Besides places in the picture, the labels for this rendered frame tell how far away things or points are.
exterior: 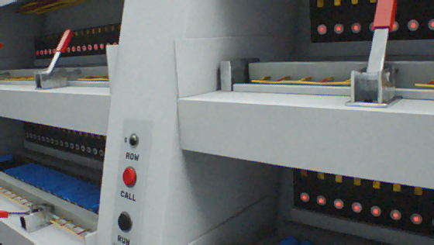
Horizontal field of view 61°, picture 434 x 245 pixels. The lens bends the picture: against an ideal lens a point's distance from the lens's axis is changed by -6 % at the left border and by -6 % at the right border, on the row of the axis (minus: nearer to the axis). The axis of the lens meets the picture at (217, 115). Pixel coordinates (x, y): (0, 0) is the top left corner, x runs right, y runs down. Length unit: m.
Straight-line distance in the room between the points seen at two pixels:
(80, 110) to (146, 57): 0.13
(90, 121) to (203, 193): 0.16
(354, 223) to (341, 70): 0.18
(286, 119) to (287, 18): 0.24
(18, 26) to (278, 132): 0.83
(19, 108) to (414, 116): 0.52
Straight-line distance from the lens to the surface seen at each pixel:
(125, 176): 0.37
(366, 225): 0.44
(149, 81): 0.37
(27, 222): 0.58
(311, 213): 0.46
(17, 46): 1.02
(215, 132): 0.32
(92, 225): 0.52
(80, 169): 0.75
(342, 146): 0.26
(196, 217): 0.38
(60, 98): 0.50
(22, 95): 0.60
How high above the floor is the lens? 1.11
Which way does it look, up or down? 2 degrees up
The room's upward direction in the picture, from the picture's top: 7 degrees clockwise
